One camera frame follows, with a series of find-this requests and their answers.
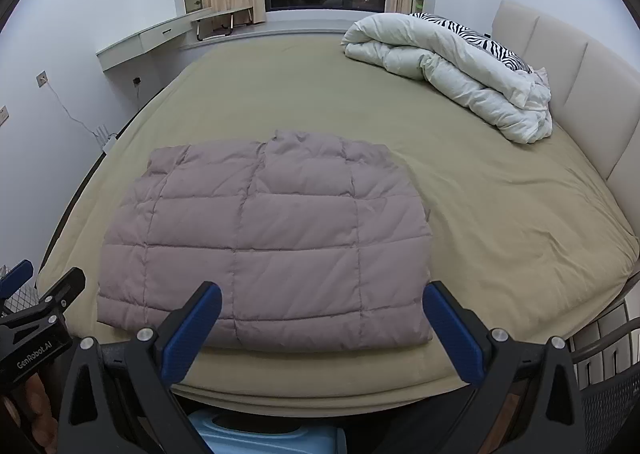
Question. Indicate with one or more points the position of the light blue plastic box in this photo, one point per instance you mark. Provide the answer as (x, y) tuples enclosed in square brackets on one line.
[(270, 441)]

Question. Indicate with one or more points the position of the metal frame chair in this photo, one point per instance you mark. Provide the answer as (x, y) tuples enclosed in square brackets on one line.
[(197, 29)]

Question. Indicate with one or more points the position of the person's left hand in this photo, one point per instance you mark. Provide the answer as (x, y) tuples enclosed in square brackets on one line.
[(40, 414)]

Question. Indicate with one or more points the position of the pink puffer jacket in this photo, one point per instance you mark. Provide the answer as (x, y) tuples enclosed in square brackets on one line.
[(280, 234)]

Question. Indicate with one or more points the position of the beige padded headboard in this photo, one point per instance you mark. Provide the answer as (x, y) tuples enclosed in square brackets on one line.
[(590, 84)]

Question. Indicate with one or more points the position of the white router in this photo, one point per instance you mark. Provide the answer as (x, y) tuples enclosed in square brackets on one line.
[(106, 144)]

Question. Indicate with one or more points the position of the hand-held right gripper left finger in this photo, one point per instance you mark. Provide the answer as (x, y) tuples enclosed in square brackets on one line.
[(192, 329)]

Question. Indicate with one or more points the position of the zebra print pillow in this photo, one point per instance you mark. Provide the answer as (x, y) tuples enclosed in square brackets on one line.
[(480, 36)]

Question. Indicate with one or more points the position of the black mesh chair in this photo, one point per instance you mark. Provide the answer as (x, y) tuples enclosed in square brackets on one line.
[(610, 399)]

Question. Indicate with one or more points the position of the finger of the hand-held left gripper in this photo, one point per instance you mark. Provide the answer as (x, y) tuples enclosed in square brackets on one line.
[(67, 284), (17, 274)]

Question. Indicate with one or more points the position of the white folded duvet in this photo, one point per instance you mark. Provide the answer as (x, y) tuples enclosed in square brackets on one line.
[(450, 64)]

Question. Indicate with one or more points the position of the bed with olive sheet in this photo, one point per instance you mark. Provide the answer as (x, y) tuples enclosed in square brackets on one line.
[(475, 234)]

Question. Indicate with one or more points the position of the white wall desk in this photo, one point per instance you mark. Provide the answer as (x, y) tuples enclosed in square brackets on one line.
[(150, 36)]

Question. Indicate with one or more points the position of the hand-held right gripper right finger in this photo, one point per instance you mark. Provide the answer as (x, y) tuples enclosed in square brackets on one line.
[(452, 329)]

